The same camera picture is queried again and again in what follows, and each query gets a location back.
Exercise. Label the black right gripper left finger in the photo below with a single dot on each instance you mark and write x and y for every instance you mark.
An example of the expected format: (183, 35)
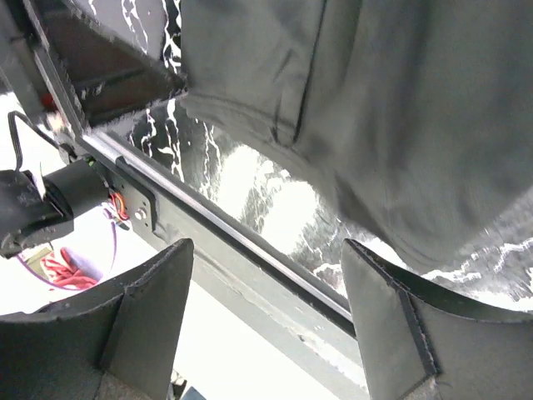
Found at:
(117, 340)

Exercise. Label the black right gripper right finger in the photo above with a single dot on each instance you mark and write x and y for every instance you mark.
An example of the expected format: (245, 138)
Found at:
(419, 340)

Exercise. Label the black t shirt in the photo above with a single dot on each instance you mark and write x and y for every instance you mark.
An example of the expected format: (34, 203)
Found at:
(412, 118)

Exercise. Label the black aluminium table edge rail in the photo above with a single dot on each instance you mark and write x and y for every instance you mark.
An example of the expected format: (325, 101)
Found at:
(284, 302)

